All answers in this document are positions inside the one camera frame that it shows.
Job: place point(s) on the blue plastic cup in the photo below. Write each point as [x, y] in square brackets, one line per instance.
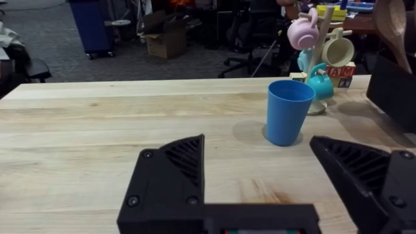
[286, 120]

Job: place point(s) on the wooden cup stand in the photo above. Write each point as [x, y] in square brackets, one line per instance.
[320, 42]

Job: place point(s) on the cream cup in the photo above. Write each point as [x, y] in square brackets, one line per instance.
[338, 52]

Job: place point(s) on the cardboard box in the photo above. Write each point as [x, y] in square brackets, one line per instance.
[165, 39]

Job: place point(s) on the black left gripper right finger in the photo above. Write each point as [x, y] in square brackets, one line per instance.
[373, 191]

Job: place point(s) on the black office chair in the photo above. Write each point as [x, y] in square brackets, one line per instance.
[250, 39]

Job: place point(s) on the black cutlery holder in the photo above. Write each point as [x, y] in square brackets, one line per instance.
[395, 94]

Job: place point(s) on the wooden spoon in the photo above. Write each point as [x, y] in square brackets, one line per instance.
[391, 29]

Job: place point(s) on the teal cup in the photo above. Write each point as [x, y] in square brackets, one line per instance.
[321, 86]

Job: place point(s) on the toy letter blocks heap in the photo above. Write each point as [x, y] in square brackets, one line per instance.
[343, 73]

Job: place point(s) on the blue wheeled bin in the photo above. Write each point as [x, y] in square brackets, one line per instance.
[92, 26]

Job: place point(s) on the pink cup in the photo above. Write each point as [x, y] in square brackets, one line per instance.
[302, 34]

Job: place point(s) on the yellow box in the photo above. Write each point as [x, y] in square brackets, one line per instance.
[331, 13]

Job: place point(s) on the light blue cup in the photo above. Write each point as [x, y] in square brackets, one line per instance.
[304, 60]

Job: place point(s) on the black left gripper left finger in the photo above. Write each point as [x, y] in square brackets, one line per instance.
[162, 188]

